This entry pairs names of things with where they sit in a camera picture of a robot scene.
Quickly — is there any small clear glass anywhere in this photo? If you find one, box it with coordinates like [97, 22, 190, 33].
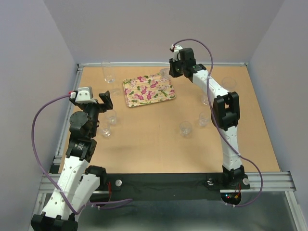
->
[111, 85, 121, 96]

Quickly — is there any tall clear glass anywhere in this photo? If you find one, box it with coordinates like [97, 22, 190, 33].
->
[101, 61, 115, 83]

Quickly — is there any clear faceted glass tumbler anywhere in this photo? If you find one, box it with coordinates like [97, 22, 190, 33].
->
[159, 68, 171, 80]

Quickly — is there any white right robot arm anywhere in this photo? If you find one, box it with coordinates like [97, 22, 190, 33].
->
[169, 45, 245, 188]

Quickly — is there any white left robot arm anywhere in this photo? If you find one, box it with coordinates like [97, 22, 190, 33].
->
[31, 87, 113, 231]

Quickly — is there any floral patterned tray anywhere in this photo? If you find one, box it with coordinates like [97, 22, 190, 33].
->
[122, 74, 176, 108]

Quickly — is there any clear tumbler right middle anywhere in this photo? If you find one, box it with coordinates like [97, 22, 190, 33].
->
[201, 93, 209, 105]

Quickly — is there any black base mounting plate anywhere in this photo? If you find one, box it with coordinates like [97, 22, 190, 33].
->
[90, 173, 250, 202]

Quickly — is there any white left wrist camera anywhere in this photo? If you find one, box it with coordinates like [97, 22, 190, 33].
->
[75, 87, 95, 103]

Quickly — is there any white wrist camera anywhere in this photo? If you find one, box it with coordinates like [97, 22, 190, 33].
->
[75, 87, 95, 103]
[170, 44, 183, 62]

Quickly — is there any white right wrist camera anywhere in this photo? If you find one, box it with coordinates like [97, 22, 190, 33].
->
[170, 44, 183, 62]

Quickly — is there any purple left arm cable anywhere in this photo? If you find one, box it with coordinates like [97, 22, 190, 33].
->
[32, 92, 133, 214]

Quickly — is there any aluminium front frame rail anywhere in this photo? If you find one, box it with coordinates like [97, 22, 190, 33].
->
[38, 172, 296, 193]

